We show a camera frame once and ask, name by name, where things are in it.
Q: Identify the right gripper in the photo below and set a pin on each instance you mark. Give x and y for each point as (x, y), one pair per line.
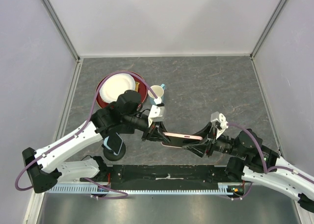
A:
(200, 149)

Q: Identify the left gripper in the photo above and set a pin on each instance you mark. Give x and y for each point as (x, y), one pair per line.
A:
(153, 134)

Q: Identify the pink case phone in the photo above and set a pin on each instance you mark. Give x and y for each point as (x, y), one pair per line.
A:
(179, 140)

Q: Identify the blue case phone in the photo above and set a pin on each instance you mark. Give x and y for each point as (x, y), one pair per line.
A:
(113, 143)

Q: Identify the black round phone stand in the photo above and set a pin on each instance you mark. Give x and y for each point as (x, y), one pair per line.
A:
(109, 155)

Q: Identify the black folding phone stand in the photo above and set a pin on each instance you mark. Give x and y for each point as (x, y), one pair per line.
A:
(121, 129)

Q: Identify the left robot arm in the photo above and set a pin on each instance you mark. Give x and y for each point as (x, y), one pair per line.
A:
(122, 116)

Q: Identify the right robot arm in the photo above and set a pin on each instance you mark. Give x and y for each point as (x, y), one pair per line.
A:
(253, 162)

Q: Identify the light blue mug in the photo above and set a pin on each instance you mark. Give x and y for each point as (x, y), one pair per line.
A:
(159, 91)

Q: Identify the red round tray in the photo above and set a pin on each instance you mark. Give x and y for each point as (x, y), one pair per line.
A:
(142, 90)

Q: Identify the yellow sponge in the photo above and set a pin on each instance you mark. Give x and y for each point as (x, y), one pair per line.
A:
(136, 86)

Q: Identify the white paper plate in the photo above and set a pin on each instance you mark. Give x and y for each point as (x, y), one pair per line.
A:
(115, 86)

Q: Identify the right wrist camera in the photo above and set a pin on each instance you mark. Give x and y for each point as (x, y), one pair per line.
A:
(219, 122)

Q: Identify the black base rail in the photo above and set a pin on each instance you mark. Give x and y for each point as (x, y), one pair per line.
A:
(156, 180)

